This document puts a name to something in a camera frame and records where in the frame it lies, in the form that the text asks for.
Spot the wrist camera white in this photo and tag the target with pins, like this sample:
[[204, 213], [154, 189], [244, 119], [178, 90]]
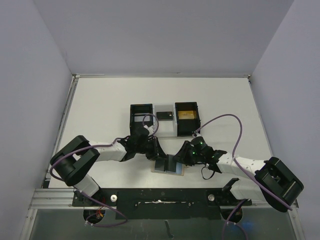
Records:
[[151, 129], [196, 134]]

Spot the black card in tray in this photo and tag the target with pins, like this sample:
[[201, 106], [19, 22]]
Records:
[[165, 115]]

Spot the black white card tray organizer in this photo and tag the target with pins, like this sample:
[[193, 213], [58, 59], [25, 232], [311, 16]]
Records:
[[178, 119]]

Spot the gold card in tray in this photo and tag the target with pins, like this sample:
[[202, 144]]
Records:
[[187, 115]]

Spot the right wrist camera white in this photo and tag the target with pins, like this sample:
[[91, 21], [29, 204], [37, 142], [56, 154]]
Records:
[[196, 134]]

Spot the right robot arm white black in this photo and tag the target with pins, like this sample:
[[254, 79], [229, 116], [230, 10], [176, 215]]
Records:
[[274, 182]]

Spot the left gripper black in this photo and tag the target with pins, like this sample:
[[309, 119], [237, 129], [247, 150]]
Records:
[[157, 150]]

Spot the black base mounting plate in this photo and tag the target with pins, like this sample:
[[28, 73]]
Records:
[[176, 211]]

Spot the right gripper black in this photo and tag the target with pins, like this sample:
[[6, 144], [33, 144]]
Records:
[[186, 153]]

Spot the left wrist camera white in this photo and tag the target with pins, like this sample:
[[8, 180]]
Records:
[[151, 129]]

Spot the aluminium frame rail front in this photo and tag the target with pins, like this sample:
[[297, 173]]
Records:
[[64, 198]]

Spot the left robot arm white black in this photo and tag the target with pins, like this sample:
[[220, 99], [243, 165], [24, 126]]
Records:
[[72, 163]]

